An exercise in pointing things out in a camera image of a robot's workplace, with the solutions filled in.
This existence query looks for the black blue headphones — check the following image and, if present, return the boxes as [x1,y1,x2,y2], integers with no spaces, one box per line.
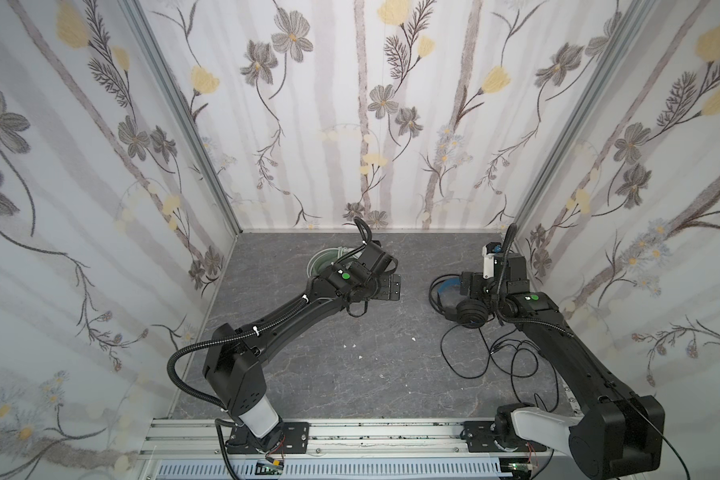
[428,273,495,329]

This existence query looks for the green white headphones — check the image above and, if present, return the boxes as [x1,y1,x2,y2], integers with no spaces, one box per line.
[306,247,361,277]

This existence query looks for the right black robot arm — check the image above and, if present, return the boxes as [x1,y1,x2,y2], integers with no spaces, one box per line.
[456,243,665,479]

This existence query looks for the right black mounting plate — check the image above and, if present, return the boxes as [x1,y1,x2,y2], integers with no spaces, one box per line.
[460,420,548,453]

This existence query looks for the black mounting plate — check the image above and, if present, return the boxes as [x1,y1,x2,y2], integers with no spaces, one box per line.
[273,421,311,455]
[460,420,548,453]

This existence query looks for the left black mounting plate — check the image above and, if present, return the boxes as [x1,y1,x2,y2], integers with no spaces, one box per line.
[273,421,311,455]

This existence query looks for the left black corrugated conduit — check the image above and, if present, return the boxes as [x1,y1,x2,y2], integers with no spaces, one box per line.
[166,217,374,480]

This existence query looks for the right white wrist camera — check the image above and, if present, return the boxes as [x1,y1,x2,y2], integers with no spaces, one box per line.
[482,241,503,279]

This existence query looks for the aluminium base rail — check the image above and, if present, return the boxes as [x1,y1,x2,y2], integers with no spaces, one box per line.
[138,417,551,461]

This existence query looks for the white slotted cable duct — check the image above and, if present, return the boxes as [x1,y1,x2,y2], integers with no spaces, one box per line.
[155,458,511,480]

